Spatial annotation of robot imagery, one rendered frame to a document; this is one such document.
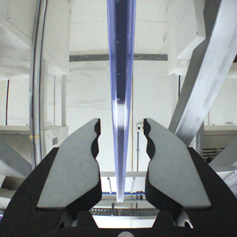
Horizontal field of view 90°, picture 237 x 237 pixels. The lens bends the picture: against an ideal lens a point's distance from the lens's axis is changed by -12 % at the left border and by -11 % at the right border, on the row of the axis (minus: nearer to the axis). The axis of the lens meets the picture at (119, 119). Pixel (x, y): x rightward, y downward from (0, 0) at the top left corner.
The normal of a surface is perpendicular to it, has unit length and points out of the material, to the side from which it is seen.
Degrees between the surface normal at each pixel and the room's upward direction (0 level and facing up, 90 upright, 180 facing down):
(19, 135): 90
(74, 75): 90
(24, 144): 90
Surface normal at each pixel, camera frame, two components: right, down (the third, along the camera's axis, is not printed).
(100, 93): -0.02, 0.04
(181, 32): -1.00, 0.00
